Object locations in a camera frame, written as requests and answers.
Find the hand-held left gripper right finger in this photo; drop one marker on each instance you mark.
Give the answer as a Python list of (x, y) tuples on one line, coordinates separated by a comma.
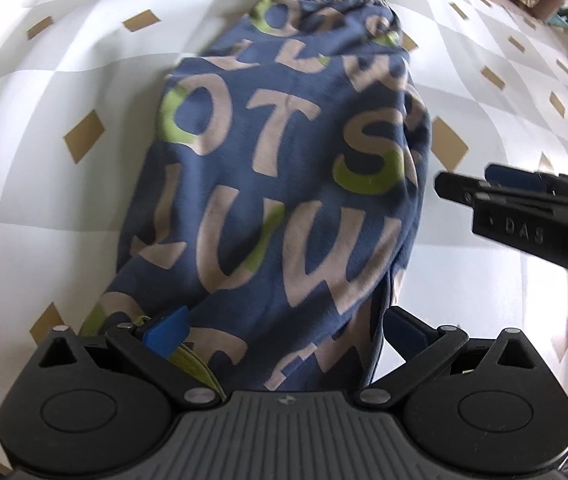
[(404, 330)]

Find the grey white checkered mat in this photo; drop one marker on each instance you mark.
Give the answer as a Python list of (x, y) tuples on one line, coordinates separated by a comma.
[(39, 210)]

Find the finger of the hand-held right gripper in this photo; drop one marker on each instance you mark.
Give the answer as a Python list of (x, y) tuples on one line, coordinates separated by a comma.
[(464, 190), (514, 176)]

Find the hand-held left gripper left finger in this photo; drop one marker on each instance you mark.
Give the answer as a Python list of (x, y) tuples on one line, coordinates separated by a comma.
[(166, 332)]

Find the blue letter-print pants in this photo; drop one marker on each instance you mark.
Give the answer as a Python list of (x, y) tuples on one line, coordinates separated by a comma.
[(274, 185)]

